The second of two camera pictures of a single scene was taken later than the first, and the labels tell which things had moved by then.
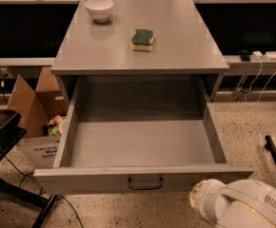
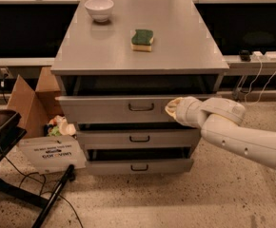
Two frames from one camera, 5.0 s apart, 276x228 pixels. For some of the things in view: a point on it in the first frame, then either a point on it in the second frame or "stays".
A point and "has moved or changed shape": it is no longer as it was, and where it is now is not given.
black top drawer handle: x=146 y=187 → x=141 y=109
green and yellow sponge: x=142 y=40 stays
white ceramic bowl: x=99 y=9 stays
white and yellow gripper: x=211 y=198 → x=183 y=110
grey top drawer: x=138 y=134 has moved or changed shape
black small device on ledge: x=245 y=55 stays
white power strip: x=268 y=56 stays
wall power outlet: x=5 y=72 stays
